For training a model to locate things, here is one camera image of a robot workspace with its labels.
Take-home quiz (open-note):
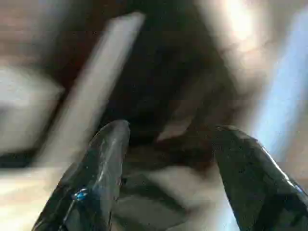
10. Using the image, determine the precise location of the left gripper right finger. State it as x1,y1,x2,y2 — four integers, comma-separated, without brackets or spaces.
211,125,308,231

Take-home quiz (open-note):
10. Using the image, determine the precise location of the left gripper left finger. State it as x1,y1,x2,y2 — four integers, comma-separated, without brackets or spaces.
31,119,131,231

